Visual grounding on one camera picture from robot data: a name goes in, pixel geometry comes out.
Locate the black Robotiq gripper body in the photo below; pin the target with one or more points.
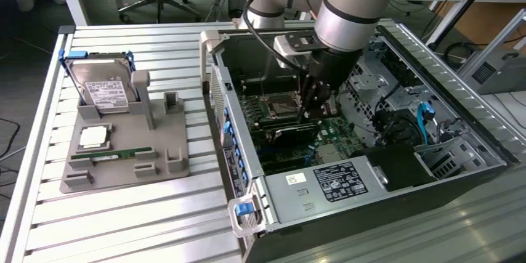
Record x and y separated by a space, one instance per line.
334 66

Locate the graphics card with metal bracket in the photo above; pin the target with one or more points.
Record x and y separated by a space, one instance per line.
291 135

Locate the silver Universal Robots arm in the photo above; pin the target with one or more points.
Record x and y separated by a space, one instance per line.
353 4

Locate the CPU socket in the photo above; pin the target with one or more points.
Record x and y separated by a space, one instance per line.
280 107

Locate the green motherboard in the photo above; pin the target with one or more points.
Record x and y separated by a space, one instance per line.
337 127

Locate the silver drive cage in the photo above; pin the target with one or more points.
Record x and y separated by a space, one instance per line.
371 81

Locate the black installed RAM stick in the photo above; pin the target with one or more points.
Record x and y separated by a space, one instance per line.
267 124

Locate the silver power supply unit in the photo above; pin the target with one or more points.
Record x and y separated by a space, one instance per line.
295 201

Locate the black tripod pole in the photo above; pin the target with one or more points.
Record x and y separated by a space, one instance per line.
465 7

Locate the silver disk bay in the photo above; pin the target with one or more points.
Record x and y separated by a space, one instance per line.
451 164

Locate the open black PC case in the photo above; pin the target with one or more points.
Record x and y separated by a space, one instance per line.
370 229

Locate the black office chair base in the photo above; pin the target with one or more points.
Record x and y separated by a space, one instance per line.
158 4

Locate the grey plastic parts rack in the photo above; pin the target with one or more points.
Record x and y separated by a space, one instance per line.
119 139

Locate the green RAM stick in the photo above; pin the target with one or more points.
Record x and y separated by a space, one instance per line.
119 153

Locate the hard disk in blue caddy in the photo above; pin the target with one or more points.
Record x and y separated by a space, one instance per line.
99 75

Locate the silver CPU chip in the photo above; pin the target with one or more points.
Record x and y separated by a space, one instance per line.
92 136

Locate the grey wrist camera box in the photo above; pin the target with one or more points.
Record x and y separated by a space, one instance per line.
295 44

